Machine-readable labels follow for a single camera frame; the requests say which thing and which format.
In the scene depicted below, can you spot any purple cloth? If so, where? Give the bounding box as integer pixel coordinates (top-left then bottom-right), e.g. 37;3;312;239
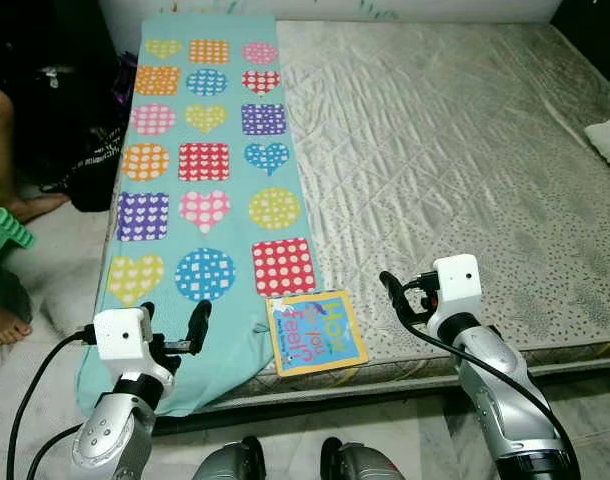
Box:
109;50;138;116

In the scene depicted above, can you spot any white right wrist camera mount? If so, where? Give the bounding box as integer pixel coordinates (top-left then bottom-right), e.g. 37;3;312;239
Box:
427;254;484;338

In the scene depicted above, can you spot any person's bare leg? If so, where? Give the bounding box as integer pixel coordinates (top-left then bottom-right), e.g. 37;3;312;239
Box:
0;84;72;224

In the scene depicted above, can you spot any black left wrist camera cable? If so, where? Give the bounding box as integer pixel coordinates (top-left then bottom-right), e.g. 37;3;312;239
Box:
5;326;98;480

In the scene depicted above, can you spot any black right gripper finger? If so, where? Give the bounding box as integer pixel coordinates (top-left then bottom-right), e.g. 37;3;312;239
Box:
377;269;416;327

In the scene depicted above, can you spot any grey patterned mattress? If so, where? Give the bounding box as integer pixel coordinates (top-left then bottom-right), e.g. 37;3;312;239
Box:
103;20;610;409

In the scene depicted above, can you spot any yellow children's book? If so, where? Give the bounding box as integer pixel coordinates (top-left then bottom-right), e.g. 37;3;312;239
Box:
264;289;370;379

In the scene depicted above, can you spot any green plastic stool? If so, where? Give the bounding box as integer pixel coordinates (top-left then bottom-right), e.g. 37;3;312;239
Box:
0;197;35;264

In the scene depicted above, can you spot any black bag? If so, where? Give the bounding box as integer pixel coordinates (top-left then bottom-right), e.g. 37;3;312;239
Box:
25;55;136;214

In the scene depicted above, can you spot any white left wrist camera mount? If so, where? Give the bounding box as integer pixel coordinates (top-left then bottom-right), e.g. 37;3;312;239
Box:
91;306;178;384

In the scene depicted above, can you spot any grey right robot leg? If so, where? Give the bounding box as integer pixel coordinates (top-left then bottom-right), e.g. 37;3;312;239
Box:
318;436;408;480

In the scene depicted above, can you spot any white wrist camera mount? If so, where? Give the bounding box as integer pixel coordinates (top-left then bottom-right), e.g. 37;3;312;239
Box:
91;306;178;384
427;254;484;338

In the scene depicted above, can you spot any person's bare foot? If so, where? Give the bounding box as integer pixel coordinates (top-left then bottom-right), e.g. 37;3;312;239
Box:
0;294;35;347

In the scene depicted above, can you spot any teal blanket with hearts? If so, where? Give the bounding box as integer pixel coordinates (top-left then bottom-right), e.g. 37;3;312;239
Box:
75;12;327;419

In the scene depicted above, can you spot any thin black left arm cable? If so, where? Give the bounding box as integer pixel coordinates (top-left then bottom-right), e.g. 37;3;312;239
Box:
25;448;78;480

